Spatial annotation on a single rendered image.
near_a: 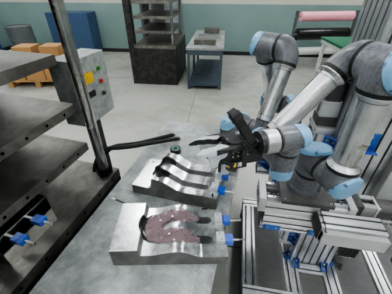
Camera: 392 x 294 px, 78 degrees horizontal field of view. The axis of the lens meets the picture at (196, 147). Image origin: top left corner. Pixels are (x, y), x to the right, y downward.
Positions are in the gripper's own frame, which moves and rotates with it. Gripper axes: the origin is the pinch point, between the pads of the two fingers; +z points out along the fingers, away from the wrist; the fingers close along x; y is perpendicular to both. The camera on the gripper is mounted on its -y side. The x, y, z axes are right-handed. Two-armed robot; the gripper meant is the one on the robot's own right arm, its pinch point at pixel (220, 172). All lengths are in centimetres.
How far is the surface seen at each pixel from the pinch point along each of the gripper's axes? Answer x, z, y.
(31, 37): 415, 30, -576
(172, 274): -57, 12, -8
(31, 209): -55, -4, -78
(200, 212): -25.7, 6.3, -4.3
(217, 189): -12.1, 1.5, 1.4
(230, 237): -36.9, 5.0, 12.5
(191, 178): -5.6, 3.6, -15.8
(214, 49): 349, 15, -81
